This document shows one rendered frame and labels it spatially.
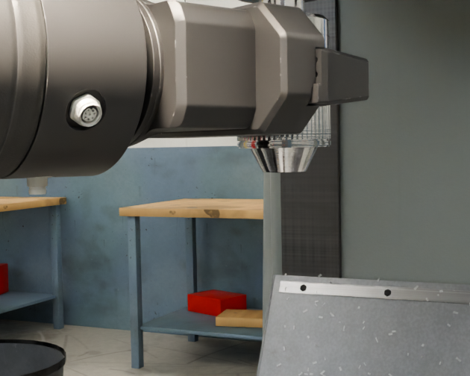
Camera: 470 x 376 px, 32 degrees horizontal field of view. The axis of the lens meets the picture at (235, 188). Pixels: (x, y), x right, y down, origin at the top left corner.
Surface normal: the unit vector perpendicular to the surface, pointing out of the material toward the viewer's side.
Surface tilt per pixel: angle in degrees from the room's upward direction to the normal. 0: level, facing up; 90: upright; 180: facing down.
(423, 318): 63
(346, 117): 90
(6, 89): 105
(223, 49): 90
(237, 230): 90
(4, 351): 86
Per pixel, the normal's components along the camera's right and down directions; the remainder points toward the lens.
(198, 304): -0.71, 0.05
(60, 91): 0.62, 0.33
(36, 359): -0.52, -0.01
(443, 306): -0.38, -0.40
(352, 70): 0.64, 0.03
